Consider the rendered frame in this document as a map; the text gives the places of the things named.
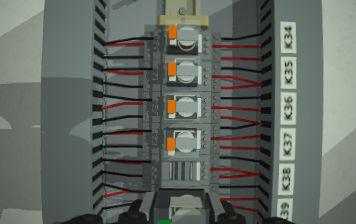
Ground grey relay panel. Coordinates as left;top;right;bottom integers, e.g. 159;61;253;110
41;0;324;224

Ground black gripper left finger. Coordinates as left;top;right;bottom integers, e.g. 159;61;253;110
61;192;158;224

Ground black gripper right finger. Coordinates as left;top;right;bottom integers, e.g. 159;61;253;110
205;193;295;224

